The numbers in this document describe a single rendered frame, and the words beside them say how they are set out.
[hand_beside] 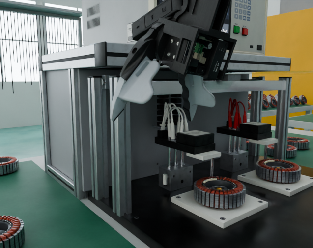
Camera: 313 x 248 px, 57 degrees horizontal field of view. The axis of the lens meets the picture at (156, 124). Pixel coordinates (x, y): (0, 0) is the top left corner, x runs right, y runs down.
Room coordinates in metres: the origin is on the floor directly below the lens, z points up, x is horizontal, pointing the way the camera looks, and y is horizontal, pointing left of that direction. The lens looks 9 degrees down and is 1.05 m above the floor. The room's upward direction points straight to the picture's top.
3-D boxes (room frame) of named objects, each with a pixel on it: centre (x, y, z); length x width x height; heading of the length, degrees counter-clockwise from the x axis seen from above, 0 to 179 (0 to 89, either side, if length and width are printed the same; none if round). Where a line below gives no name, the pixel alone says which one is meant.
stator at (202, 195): (0.60, -0.14, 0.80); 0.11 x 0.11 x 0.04
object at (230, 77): (0.88, -0.22, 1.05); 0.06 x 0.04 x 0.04; 127
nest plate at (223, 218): (0.60, -0.14, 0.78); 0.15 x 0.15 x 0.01; 37
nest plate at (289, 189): (0.75, -0.33, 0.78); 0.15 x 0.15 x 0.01; 37
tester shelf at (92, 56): (0.93, -0.04, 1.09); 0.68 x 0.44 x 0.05; 127
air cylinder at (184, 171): (0.72, -0.05, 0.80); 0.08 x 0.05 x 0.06; 127
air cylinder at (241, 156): (0.86, -0.24, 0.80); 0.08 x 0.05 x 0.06; 127
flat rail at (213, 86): (0.76, -0.17, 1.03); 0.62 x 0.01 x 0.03; 127
